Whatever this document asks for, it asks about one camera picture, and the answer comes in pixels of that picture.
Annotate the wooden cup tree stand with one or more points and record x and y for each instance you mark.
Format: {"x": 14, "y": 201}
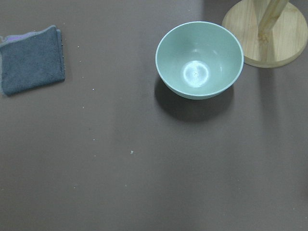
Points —
{"x": 272, "y": 33}

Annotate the mint green bowl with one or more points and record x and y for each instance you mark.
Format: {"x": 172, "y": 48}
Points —
{"x": 199, "y": 60}

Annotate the grey folded cloth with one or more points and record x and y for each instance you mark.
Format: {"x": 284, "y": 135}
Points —
{"x": 31, "y": 60}

